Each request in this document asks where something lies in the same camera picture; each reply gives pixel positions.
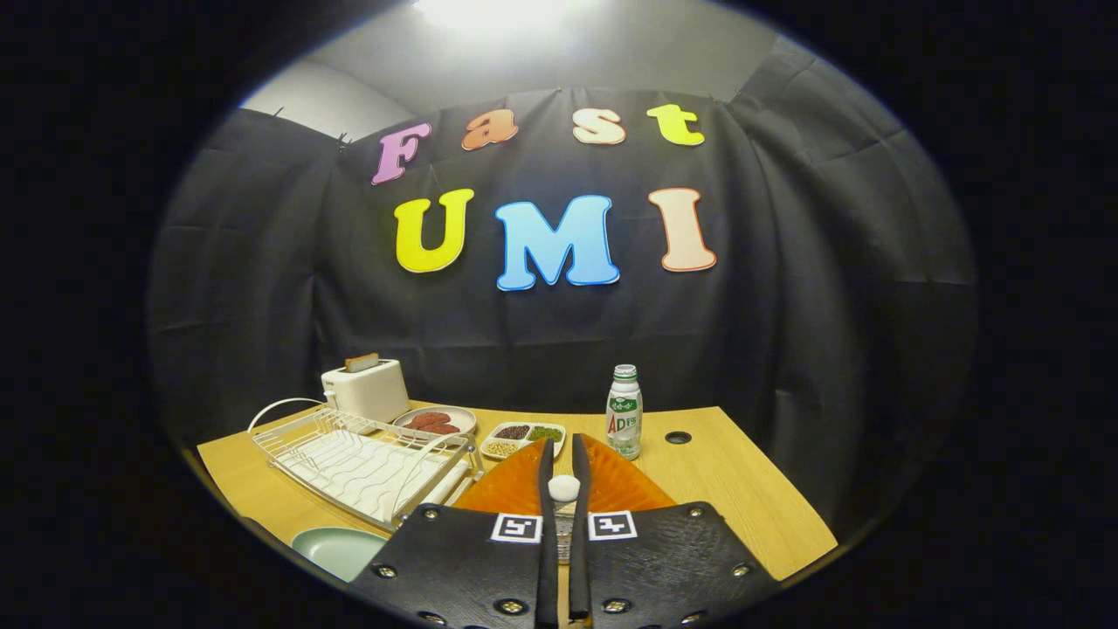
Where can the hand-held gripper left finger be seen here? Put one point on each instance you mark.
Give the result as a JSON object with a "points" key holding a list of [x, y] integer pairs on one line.
{"points": [[463, 568]]}

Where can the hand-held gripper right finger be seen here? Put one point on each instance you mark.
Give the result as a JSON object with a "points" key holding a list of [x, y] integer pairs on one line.
{"points": [[664, 568]]}

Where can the pale green plate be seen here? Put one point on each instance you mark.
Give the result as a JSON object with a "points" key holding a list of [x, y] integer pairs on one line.
{"points": [[341, 552]]}

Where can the metal spoon with white tip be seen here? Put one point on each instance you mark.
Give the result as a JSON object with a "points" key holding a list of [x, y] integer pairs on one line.
{"points": [[563, 487]]}

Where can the beige plate with sausages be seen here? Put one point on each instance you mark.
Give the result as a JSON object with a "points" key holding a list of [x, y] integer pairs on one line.
{"points": [[463, 419]]}

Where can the white drip tray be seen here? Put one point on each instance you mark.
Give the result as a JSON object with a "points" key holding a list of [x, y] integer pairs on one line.
{"points": [[376, 476]]}

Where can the white divided tray with beans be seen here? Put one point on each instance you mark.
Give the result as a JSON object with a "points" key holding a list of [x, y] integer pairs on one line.
{"points": [[524, 445]]}

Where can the red-brown sausage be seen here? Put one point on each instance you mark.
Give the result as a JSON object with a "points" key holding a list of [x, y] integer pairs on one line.
{"points": [[441, 429], [426, 419]]}

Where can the white and green drink bottle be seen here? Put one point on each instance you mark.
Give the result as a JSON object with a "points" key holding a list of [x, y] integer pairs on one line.
{"points": [[624, 428]]}

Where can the white toaster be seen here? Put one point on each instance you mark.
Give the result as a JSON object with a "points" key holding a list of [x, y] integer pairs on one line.
{"points": [[371, 393]]}

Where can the brown toast slice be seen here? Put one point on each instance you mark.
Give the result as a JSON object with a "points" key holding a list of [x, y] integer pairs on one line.
{"points": [[362, 362]]}

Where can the black backdrop cloth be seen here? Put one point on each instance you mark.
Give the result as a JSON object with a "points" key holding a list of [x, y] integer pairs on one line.
{"points": [[786, 306]]}

